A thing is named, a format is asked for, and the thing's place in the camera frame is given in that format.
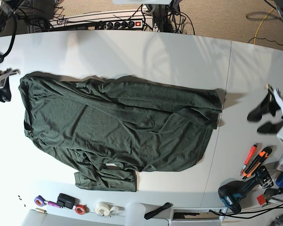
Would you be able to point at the black strap handle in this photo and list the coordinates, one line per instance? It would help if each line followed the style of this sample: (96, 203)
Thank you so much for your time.
(155, 212)

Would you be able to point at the purple tape roll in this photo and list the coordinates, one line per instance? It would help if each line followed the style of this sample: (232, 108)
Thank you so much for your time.
(39, 201)

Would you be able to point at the black action camera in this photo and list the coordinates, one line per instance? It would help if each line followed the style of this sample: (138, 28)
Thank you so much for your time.
(65, 201)

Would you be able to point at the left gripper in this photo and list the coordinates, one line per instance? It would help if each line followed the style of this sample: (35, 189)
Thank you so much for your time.
(272, 103)

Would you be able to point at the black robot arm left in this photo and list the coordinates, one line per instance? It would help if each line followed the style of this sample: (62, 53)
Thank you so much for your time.
(279, 7)

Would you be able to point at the white tray with black items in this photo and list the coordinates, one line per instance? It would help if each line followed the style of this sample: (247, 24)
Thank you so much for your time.
(193, 214)

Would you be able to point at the dark green t-shirt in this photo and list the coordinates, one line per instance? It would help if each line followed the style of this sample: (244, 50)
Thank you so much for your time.
(109, 131)

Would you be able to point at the teal black power drill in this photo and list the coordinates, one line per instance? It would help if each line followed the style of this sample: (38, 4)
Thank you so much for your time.
(231, 193)

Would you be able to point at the brass cartridge piece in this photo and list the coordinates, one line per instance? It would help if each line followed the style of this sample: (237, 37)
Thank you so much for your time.
(41, 210)

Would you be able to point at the red square tag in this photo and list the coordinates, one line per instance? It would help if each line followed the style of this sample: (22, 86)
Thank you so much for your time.
(261, 200)

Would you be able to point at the red tape roll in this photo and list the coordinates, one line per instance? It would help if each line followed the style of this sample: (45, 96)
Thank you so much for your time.
(80, 209)

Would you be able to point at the orange black utility knife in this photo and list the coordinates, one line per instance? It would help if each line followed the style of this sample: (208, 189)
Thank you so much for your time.
(260, 158)

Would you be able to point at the clear tape roll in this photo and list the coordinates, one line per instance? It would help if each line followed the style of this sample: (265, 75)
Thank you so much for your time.
(116, 211)

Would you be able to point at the black power strip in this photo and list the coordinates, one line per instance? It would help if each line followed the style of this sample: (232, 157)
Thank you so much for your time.
(119, 25)

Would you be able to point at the white tape roll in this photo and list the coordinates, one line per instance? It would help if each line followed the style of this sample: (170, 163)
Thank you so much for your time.
(102, 209)

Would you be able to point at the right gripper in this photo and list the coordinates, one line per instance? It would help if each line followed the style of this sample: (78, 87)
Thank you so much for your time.
(5, 94)

